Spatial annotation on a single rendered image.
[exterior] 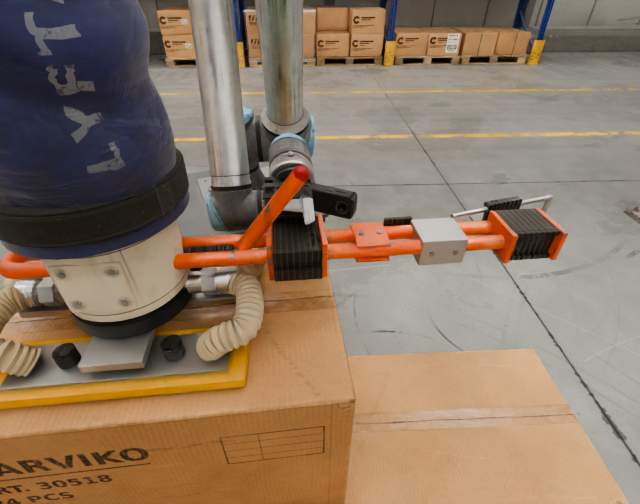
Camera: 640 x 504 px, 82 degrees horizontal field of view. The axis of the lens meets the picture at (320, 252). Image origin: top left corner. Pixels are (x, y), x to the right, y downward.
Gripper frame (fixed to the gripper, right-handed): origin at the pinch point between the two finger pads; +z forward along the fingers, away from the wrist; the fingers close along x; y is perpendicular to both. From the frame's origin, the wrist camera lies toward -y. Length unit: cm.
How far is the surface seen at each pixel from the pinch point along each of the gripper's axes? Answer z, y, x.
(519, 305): -82, -115, -108
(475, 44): -689, -358, -75
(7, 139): 10.5, 27.0, 20.8
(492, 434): 6, -41, -54
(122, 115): 5.3, 19.0, 21.0
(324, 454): 17.4, -0.1, -28.5
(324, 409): 17.4, 0.0, -15.3
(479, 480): 15, -34, -54
